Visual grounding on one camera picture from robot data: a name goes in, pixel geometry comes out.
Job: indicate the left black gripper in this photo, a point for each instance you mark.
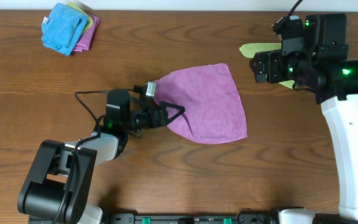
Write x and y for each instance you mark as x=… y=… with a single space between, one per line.
x=162 y=114

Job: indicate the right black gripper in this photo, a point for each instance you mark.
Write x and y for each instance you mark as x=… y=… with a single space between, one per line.
x=273 y=59

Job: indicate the purple microfiber cloth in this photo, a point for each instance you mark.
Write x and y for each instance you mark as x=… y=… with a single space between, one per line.
x=214 y=113

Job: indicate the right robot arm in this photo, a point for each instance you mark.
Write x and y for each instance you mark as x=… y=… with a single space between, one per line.
x=313 y=55

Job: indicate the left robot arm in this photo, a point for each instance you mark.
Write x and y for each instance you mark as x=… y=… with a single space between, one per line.
x=57 y=185

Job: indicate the crumpled green cloth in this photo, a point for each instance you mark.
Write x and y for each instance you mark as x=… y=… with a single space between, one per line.
x=249 y=50

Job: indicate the folded purple cloth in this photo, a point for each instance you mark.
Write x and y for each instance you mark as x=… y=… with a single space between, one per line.
x=85 y=40

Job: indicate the folded blue cloth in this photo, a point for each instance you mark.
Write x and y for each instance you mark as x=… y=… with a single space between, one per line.
x=63 y=28

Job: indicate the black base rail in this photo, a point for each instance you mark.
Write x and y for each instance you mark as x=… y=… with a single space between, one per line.
x=243 y=218

